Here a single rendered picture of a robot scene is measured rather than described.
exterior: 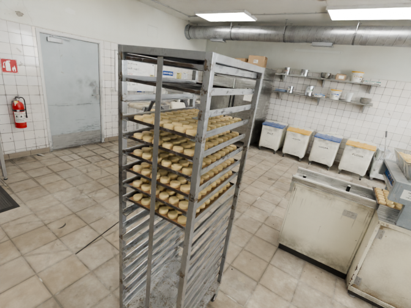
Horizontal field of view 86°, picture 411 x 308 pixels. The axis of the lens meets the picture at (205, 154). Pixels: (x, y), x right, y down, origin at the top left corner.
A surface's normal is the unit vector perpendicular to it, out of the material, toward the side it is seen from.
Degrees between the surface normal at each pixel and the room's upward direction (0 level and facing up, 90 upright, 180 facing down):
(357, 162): 92
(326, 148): 92
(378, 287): 92
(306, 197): 90
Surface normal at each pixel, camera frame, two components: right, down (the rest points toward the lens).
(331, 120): -0.57, 0.21
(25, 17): 0.81, 0.29
